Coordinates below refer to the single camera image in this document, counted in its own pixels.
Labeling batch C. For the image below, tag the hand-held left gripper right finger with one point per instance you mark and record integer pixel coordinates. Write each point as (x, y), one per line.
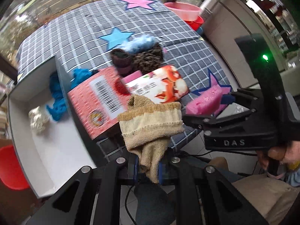
(160, 173)

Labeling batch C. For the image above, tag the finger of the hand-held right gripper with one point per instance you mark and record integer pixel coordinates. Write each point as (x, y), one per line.
(211, 121)
(228, 99)

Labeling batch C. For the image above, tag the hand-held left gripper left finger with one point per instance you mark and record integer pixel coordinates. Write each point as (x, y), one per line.
(136, 171)

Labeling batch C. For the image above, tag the porous pink sponge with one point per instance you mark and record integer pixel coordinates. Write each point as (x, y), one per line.
(204, 102)

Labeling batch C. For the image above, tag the beige knitted sock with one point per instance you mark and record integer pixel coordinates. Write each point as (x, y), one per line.
(150, 124)

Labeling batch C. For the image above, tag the red cardboard box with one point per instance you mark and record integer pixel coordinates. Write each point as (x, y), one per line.
(103, 105)

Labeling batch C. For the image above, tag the white box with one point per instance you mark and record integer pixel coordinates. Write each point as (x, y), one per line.
(54, 154)

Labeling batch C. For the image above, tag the leopard print cloth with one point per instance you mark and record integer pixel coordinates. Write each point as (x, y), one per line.
(147, 59)

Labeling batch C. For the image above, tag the person's right forearm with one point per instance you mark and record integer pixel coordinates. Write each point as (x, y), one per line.
(294, 154)

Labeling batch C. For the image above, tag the person's right hand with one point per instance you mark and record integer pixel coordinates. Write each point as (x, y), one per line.
(276, 153)

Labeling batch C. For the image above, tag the white cabinet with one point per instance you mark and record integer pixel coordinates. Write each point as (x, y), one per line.
(234, 23)

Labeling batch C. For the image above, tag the red plastic basin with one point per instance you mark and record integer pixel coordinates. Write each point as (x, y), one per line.
(195, 23)

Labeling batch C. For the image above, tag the person's leg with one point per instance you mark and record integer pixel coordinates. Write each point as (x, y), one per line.
(257, 196)

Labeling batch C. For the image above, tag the smooth pink sponge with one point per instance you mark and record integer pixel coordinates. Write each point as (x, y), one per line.
(132, 77)

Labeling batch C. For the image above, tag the pink plastic basin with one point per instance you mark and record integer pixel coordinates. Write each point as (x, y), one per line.
(182, 10)

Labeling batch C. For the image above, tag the light blue fluffy cloth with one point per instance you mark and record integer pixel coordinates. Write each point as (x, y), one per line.
(138, 43)

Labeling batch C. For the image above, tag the white fluffy cloth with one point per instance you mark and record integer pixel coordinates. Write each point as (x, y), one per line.
(38, 119)

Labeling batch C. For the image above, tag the red chair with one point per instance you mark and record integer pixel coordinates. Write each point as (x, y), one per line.
(11, 166)

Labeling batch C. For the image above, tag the grey checkered star blanket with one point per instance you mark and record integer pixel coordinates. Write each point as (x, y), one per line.
(82, 28)

